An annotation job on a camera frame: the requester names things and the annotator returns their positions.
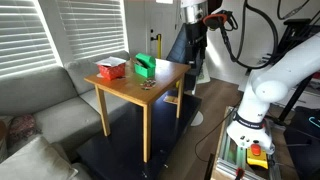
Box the dark quilted jacket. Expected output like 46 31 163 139
165 23 208 92

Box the black bag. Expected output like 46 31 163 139
283 105 320 180

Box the narrow white window blind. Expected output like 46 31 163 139
0 0 58 78

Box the black door handle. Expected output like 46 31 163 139
149 28 159 43

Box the yellow pole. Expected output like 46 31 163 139
156 33 163 60

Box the wooden table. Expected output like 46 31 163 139
83 57 192 164

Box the wide white window blind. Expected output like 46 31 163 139
55 0 126 61

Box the white paper bag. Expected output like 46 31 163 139
195 61 212 85

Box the green chest box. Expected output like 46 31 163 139
133 52 157 79

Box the dark blue low platform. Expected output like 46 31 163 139
75 89 203 180

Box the white round floor disc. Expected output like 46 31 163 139
190 110 205 127

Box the red basket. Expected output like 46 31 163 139
97 61 127 81

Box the thin black floor cable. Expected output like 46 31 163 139
194 103 242 164

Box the light grey cushion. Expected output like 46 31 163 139
0 134 80 180

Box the patterned dark red pillow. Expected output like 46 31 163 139
7 113 43 148

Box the small wooden floor piece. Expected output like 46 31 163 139
163 95 180 106

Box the black orange wrist camera mount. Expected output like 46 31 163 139
202 10 238 32

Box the small colourful toy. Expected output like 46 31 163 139
139 78 157 91

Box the grey sofa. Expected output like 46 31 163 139
0 49 132 180

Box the black tripod stand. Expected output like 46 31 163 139
263 18 320 123

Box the white tissue piece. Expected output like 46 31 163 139
94 56 127 68

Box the red knob on frame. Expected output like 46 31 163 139
234 167 246 180

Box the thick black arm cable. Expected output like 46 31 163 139
219 0 280 71

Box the yellow emergency stop box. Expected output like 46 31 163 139
246 143 270 170

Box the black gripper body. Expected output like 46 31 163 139
185 22 208 47

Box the aluminium frame base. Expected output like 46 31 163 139
209 105 282 180

